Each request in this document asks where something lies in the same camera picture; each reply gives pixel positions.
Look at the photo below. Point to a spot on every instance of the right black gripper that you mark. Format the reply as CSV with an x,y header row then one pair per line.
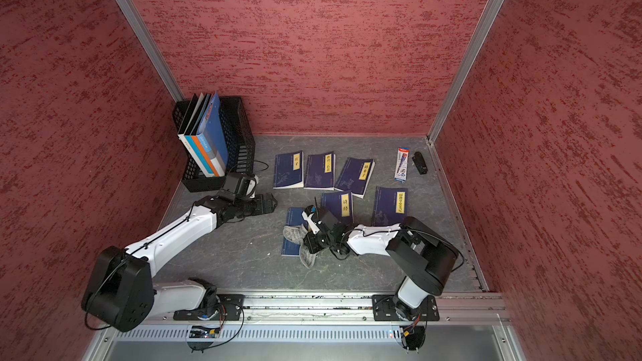
x,y
310,243

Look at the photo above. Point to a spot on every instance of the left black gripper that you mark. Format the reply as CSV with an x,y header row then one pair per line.
x,y
260,205

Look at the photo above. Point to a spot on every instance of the purple book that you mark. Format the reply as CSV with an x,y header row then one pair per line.
x,y
319,172
389,206
355,175
340,205

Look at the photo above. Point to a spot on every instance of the grey fluffy cleaning cloth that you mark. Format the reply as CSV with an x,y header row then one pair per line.
x,y
293,245

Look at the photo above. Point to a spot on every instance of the blue book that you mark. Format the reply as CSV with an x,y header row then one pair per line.
x,y
294,217
289,170

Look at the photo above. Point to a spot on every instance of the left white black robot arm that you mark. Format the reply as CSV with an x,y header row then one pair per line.
x,y
121,292

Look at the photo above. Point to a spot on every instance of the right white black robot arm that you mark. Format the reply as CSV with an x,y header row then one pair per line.
x,y
426,258

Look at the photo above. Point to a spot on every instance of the white teal upright book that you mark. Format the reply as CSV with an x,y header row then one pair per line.
x,y
188,136

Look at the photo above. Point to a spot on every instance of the black mesh file basket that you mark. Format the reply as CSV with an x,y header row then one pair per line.
x,y
239,139

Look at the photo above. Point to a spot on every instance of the blue orange upright folder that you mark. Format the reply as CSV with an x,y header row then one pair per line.
x,y
210,138

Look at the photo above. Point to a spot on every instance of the white blue pen box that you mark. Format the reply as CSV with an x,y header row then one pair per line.
x,y
401,164

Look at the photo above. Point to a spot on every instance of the small black device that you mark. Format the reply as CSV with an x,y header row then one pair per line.
x,y
420,163

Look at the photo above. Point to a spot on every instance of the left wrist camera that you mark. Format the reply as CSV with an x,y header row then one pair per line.
x,y
238,186

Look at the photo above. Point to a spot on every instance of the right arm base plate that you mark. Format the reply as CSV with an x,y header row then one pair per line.
x,y
387,308

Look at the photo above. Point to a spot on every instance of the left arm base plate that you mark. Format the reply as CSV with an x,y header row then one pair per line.
x,y
223,308

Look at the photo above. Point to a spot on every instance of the slotted cable duct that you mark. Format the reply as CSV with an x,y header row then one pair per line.
x,y
344,334

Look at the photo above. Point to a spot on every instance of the aluminium rail frame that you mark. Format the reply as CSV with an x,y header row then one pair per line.
x,y
468,309

